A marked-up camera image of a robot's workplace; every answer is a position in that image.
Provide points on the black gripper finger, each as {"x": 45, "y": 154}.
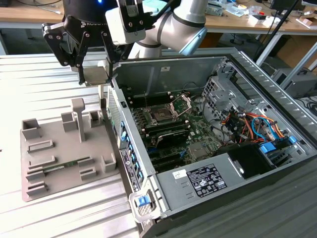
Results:
{"x": 109, "y": 54}
{"x": 55, "y": 42}

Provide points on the silver CPU green board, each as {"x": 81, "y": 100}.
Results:
{"x": 95, "y": 75}

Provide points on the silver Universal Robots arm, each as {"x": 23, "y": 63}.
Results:
{"x": 173, "y": 29}

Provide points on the black RAM slot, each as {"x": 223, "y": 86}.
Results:
{"x": 153, "y": 102}
{"x": 153, "y": 96}
{"x": 163, "y": 125}
{"x": 168, "y": 129}

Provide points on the CPU socket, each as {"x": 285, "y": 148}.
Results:
{"x": 162, "y": 116}

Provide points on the black expansion slot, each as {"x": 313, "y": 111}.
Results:
{"x": 168, "y": 154}
{"x": 168, "y": 164}

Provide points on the open grey PC case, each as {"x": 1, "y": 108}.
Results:
{"x": 148, "y": 74}

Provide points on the grey plastic parts rack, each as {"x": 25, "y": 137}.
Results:
{"x": 74, "y": 148}

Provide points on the black graphics card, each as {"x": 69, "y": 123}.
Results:
{"x": 173, "y": 137}

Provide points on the green motherboard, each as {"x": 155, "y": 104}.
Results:
{"x": 198, "y": 126}

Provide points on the silver optical drive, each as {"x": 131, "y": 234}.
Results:
{"x": 215, "y": 10}

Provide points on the silver metal drive cage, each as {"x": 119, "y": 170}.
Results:
{"x": 219, "y": 95}

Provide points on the green RAM stick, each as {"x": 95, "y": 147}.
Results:
{"x": 62, "y": 165}

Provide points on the silver chipset heatsink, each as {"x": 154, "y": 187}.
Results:
{"x": 196, "y": 150}

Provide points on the white papers pile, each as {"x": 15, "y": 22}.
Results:
{"x": 235, "y": 10}

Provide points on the blue case latch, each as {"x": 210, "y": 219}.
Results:
{"x": 143, "y": 201}

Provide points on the grey power supply unit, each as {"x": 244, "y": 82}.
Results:
{"x": 173, "y": 196}

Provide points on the black tripod pole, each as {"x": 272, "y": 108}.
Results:
{"x": 277, "y": 28}

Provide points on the black monitor stand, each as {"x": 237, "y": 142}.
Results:
{"x": 278, "y": 6}

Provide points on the blue disk carrier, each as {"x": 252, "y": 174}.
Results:
{"x": 267, "y": 148}

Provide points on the wooden desk white legs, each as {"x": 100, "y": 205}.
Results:
{"x": 292, "y": 27}

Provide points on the grey computer box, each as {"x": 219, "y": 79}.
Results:
{"x": 297, "y": 83}

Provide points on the brown cardboard box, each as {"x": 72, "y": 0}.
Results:
{"x": 299, "y": 49}

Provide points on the small cardboard piece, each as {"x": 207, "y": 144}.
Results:
{"x": 307, "y": 22}

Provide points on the blue plastic tab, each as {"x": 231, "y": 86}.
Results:
{"x": 292, "y": 140}

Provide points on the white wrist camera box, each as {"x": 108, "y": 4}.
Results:
{"x": 115, "y": 27}

